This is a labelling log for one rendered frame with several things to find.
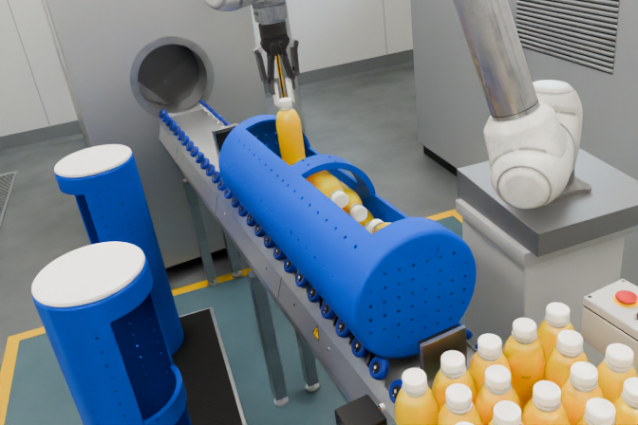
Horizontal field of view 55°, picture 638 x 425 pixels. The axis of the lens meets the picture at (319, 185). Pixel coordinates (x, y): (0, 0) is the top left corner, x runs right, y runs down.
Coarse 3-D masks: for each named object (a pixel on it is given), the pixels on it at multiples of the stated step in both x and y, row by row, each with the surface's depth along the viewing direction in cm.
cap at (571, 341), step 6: (564, 330) 102; (570, 330) 102; (558, 336) 101; (564, 336) 101; (570, 336) 101; (576, 336) 100; (558, 342) 101; (564, 342) 99; (570, 342) 99; (576, 342) 99; (582, 342) 99; (564, 348) 100; (570, 348) 99; (576, 348) 99
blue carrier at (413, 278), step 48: (240, 144) 174; (240, 192) 168; (288, 192) 144; (288, 240) 139; (336, 240) 122; (384, 240) 114; (432, 240) 115; (336, 288) 119; (384, 288) 114; (432, 288) 119; (384, 336) 118
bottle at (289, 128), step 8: (280, 112) 175; (288, 112) 174; (280, 120) 175; (288, 120) 174; (296, 120) 175; (280, 128) 175; (288, 128) 175; (296, 128) 176; (280, 136) 177; (288, 136) 176; (296, 136) 177; (280, 144) 179; (288, 144) 177; (296, 144) 177; (280, 152) 181; (288, 152) 178; (296, 152) 178; (304, 152) 181; (288, 160) 180; (296, 160) 179
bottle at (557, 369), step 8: (552, 352) 103; (560, 352) 100; (552, 360) 102; (560, 360) 101; (568, 360) 100; (576, 360) 100; (584, 360) 100; (552, 368) 102; (560, 368) 100; (568, 368) 100; (552, 376) 102; (560, 376) 101; (568, 376) 100; (560, 384) 101
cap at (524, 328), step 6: (522, 318) 106; (516, 324) 105; (522, 324) 104; (528, 324) 104; (534, 324) 104; (516, 330) 104; (522, 330) 103; (528, 330) 103; (534, 330) 103; (516, 336) 104; (522, 336) 103; (528, 336) 103; (534, 336) 104
